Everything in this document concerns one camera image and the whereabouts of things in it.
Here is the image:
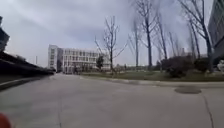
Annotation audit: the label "pale concrete kerb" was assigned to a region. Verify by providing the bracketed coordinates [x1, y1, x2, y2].
[79, 75, 224, 89]

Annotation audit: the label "grass strip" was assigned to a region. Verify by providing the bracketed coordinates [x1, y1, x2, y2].
[80, 70, 224, 83]

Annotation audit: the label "dark glass building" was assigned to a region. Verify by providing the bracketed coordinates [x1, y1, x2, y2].
[207, 0, 224, 65]

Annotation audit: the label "grey kerb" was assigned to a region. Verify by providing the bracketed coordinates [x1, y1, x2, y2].
[0, 75, 52, 92]

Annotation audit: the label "robot's own part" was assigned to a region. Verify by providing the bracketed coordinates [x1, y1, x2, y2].
[0, 112, 12, 128]

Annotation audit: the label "dark grey building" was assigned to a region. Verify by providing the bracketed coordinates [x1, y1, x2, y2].
[0, 15, 11, 53]

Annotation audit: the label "grey concrete road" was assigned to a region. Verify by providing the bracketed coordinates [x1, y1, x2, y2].
[0, 73, 224, 128]

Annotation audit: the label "row of bare trees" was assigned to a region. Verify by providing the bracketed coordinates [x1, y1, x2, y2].
[93, 0, 216, 74]

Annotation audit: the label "white multi-storey building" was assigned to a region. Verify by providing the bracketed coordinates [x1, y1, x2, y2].
[47, 44, 113, 75]

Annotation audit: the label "dark long wall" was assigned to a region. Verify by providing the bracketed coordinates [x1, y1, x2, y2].
[0, 51, 56, 84]

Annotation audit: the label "dark evergreen tree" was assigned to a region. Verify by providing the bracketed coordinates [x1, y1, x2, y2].
[95, 54, 105, 72]

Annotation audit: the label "round manhole cover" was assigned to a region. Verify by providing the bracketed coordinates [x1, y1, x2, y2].
[173, 86, 203, 95]

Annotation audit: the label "dark bushes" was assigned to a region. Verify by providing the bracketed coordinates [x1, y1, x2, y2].
[161, 54, 214, 79]

